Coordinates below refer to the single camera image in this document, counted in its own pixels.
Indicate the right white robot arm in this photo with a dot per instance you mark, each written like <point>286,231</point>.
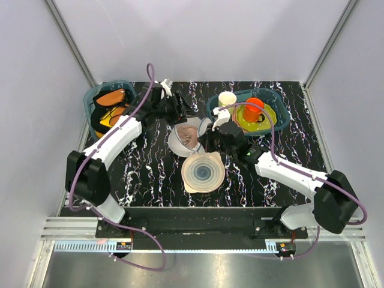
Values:
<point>332,198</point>

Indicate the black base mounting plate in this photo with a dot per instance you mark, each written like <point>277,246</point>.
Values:
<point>260,222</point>

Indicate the left teal plastic bin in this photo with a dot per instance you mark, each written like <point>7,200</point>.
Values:
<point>108,87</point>

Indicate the black cloth in bin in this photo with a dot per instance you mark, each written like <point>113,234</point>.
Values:
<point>94,117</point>

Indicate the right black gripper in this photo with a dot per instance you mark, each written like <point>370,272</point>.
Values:
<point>206,140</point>

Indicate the aluminium frame post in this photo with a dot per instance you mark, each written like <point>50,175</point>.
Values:
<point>69,40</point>
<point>331,41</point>

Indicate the right teal plastic bin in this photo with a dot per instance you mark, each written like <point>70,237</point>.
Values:
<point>273,105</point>

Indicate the yellow green plate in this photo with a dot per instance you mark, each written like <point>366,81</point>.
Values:
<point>261,127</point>

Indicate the white slotted cable duct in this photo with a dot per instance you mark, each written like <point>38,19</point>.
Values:
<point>117,247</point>

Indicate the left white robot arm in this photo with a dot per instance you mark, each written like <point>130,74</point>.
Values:
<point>87,171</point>

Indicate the teal plastic bin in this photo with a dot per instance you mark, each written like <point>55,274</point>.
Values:
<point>273,105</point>
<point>108,87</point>

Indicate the left aluminium frame post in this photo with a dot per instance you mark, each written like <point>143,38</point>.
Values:
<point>69,40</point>

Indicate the pink blue swirl plate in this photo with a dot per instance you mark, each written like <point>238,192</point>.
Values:
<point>203,173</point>

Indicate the peach brown bra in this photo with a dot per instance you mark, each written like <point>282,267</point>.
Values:
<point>116,101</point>

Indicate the cream yellow mug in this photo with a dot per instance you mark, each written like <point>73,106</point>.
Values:
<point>226,98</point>

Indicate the orange cup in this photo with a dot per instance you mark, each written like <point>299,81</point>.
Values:
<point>253,110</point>

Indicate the right aluminium frame post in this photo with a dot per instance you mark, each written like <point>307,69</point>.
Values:
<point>331,41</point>

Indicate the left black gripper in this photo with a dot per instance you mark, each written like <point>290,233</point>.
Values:
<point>180,112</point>

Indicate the pink lace bra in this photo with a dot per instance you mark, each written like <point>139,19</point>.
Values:
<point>187,135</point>

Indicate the white mesh laundry bag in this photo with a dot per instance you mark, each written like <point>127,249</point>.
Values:
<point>175,143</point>

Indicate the yellow cloth in bin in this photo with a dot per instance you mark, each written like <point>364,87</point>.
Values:
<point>105,123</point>

